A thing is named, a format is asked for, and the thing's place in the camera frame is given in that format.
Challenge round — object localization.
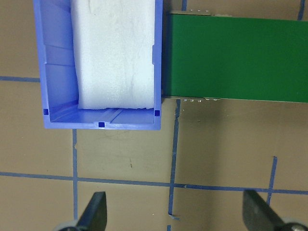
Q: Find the blue bin with white foam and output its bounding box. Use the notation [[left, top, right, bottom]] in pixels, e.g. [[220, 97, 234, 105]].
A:
[[33, 0, 163, 130]]

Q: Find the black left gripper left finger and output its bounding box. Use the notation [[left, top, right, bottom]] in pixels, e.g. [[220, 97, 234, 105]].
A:
[[73, 192, 107, 231]]

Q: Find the green conveyor belt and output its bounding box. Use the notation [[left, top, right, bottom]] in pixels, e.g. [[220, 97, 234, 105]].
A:
[[163, 13, 308, 103]]

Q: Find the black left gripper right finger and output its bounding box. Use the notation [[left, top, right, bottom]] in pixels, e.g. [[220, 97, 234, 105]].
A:
[[242, 190, 286, 231]]

